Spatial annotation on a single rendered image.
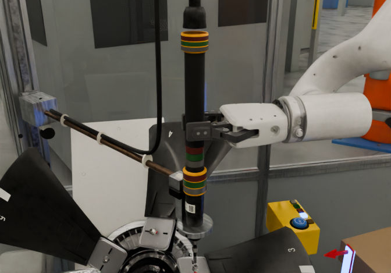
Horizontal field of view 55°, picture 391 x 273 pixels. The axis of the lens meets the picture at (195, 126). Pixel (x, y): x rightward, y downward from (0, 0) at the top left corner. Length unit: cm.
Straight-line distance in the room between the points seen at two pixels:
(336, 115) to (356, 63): 12
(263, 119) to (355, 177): 123
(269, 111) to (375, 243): 74
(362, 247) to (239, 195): 56
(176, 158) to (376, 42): 46
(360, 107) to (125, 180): 62
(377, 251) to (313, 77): 65
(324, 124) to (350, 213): 126
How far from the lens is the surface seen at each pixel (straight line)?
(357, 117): 72
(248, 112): 65
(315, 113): 68
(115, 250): 79
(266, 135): 64
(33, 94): 121
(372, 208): 197
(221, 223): 167
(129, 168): 106
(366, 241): 129
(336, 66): 79
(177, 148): 86
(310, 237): 118
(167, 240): 79
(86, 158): 107
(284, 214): 121
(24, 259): 98
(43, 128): 116
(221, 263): 84
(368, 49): 73
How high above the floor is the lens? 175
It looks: 22 degrees down
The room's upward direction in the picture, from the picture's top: straight up
